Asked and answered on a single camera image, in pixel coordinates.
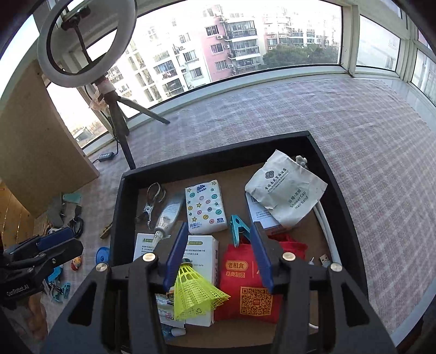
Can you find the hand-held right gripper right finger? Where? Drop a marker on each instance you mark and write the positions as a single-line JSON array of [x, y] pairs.
[[262, 258]]

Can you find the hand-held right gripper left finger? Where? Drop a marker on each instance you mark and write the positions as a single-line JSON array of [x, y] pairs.
[[175, 255]]

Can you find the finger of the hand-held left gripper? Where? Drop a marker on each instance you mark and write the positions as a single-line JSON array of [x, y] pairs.
[[58, 255], [54, 236]]

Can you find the clear plastic tube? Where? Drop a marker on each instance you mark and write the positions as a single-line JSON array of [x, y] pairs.
[[168, 214]]

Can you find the yellow shuttlecock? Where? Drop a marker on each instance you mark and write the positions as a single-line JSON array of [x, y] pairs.
[[194, 292]]

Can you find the silver metal clip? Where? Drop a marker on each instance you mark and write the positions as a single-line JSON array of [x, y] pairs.
[[150, 207]]

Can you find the smiley print tissue packet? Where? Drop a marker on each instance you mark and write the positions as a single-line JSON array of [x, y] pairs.
[[204, 207]]

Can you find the black cardboard box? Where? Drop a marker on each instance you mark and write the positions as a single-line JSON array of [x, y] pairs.
[[235, 194]]

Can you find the red cloth bag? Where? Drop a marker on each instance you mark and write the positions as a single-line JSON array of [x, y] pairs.
[[238, 272]]

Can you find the white paper box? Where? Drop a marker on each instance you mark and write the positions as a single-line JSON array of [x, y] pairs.
[[204, 252]]

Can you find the blue round disc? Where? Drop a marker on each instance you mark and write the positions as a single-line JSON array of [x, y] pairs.
[[102, 254]]

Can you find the pine plank board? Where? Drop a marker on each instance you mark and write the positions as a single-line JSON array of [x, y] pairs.
[[13, 211]]

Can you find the white printed sachet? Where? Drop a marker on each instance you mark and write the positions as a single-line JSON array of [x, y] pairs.
[[165, 306]]

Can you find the white paper packet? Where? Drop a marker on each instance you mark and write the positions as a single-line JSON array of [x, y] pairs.
[[286, 187]]

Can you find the curved wooden board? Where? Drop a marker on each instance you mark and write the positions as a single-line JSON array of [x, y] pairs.
[[34, 153]]

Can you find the black inline remote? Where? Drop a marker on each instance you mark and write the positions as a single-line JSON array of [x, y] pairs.
[[105, 156]]

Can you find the small white figurine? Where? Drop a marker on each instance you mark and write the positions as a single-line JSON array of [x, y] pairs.
[[301, 160]]

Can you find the black tripod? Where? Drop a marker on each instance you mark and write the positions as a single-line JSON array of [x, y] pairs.
[[121, 129]]

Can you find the pink paper label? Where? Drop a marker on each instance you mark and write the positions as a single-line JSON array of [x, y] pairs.
[[104, 85]]

